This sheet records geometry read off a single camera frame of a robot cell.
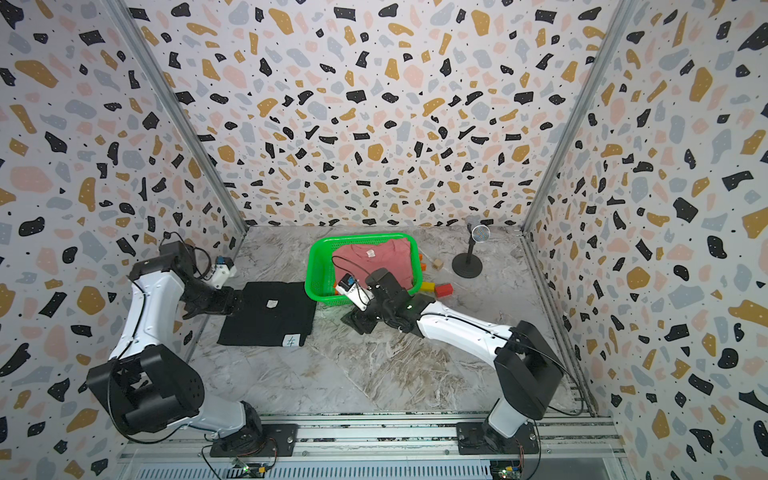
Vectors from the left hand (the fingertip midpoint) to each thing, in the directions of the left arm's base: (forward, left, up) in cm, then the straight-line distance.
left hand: (231, 306), depth 80 cm
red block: (+15, -61, -16) cm, 64 cm away
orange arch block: (+24, -54, -13) cm, 60 cm away
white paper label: (-3, -13, -15) cm, 20 cm away
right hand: (-1, -32, 0) cm, 32 cm away
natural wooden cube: (+26, -60, -15) cm, 67 cm away
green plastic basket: (+18, -18, -15) cm, 29 cm away
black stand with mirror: (+25, -71, -15) cm, 77 cm away
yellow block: (+16, -55, -15) cm, 59 cm away
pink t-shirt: (+25, -31, -11) cm, 41 cm away
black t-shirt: (+8, -2, -16) cm, 18 cm away
